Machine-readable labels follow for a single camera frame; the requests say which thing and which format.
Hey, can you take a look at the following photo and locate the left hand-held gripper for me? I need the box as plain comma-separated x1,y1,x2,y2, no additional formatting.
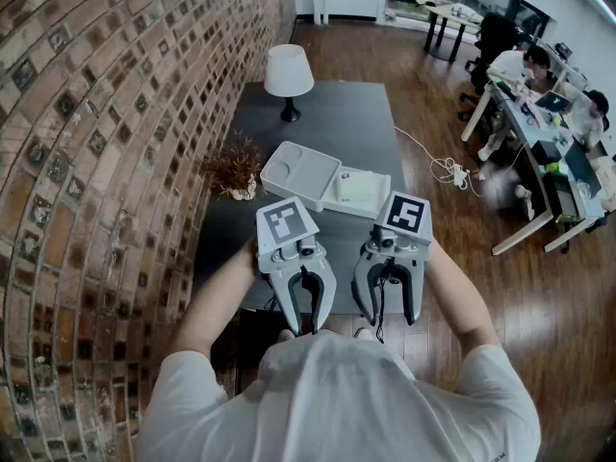
254,196,338,339

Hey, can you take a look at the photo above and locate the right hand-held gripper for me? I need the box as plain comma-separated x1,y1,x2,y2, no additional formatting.
350,190,435,329

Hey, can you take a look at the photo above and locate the white packet with blue logo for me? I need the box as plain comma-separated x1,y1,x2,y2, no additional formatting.
335,170,382,205

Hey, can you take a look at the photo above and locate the person's left forearm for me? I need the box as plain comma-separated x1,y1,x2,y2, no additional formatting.
170,237,261,358

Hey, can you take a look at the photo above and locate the person's right forearm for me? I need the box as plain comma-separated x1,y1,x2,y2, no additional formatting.
425,242,504,355

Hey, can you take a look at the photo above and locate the person in white shirt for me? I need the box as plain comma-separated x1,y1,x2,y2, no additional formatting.
136,329,544,462

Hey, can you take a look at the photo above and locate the white storage box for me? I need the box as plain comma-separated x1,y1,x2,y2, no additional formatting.
259,141,344,213

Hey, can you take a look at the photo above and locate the brown potted plant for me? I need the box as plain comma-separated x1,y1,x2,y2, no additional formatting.
199,135,265,202

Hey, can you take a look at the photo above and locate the long white office desk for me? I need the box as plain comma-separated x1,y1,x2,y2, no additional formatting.
460,79,613,257

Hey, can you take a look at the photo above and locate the white shade table lamp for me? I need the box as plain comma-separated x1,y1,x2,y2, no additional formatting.
263,44,316,123

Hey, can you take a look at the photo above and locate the open laptop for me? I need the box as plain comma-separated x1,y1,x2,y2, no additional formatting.
533,90,574,115

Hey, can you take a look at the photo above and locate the black office chair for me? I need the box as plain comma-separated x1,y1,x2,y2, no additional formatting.
459,12,525,120

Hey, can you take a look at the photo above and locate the light table with black legs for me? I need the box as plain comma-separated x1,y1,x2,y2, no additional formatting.
422,0,483,63

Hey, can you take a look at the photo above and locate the white power cable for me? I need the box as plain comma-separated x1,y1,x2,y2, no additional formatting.
394,125,482,197

